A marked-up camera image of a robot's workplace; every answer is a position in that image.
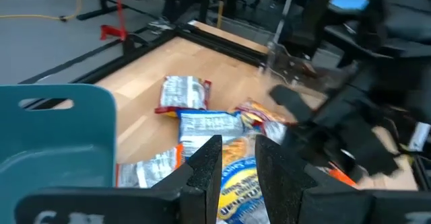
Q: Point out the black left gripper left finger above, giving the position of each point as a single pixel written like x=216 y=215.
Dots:
x=188 y=200

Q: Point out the clear plastic bin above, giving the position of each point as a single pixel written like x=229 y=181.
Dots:
x=293 y=66

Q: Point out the black desk frame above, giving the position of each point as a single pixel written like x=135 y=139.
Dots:
x=101 y=12

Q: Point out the black aluminium table frame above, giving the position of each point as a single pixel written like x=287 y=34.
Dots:
x=219 y=44

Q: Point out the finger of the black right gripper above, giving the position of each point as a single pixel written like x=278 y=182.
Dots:
x=309 y=145
x=291 y=103

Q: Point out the black office chair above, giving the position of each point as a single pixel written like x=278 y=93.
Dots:
x=407 y=15

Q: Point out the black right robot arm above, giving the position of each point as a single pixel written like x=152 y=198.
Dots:
x=387 y=89

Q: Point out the red white snack packet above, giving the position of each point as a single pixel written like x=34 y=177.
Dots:
x=340 y=177

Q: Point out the orange Maruchan ramen pack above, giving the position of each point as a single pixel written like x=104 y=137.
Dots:
x=148 y=172

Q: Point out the red Maruchan ramen pack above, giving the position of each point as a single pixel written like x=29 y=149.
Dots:
x=256 y=113
x=183 y=94

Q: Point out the teal plastic bin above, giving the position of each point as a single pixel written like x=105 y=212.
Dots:
x=50 y=140

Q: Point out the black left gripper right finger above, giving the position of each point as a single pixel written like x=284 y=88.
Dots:
x=289 y=197

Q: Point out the red clamp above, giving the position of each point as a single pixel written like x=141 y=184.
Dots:
x=112 y=31

